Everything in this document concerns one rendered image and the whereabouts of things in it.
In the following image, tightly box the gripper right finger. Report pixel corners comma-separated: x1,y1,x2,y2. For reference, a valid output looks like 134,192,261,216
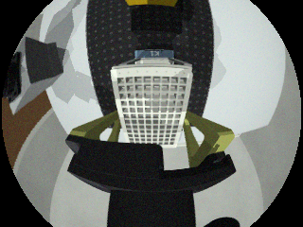
183,111,235,167

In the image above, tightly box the olive yellow open-top bin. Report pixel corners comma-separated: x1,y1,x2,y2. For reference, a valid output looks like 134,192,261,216
126,0,178,7

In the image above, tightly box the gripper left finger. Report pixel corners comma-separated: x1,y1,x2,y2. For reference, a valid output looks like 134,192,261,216
69,110,121,142

